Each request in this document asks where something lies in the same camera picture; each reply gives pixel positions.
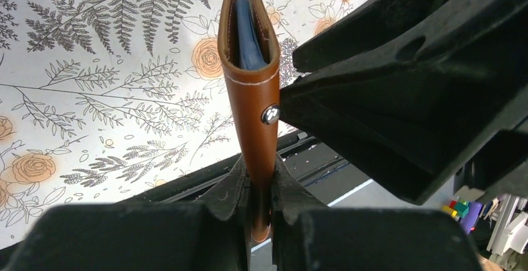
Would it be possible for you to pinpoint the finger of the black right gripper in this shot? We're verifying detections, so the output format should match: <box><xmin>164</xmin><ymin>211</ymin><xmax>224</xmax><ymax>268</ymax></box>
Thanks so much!
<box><xmin>280</xmin><ymin>0</ymin><xmax>527</xmax><ymax>204</ymax></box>

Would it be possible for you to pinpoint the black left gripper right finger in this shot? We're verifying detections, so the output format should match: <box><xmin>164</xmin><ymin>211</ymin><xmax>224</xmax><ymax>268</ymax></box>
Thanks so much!
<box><xmin>271</xmin><ymin>158</ymin><xmax>481</xmax><ymax>271</ymax></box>

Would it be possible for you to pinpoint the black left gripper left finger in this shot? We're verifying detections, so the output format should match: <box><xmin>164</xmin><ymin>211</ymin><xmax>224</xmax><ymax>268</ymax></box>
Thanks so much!
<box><xmin>1</xmin><ymin>158</ymin><xmax>251</xmax><ymax>270</ymax></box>

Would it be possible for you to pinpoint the brown leather card holder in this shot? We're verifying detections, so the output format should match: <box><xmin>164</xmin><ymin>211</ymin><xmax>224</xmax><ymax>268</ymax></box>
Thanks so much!
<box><xmin>217</xmin><ymin>0</ymin><xmax>280</xmax><ymax>242</ymax></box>

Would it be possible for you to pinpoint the colourful toy blocks pile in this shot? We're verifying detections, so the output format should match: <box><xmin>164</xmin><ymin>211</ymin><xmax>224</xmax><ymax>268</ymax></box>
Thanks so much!
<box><xmin>441</xmin><ymin>201</ymin><xmax>469</xmax><ymax>220</ymax></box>

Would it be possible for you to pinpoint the floral patterned table mat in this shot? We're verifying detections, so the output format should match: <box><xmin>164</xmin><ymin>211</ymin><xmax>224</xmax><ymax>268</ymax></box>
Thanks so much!
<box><xmin>0</xmin><ymin>0</ymin><xmax>407</xmax><ymax>250</ymax></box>

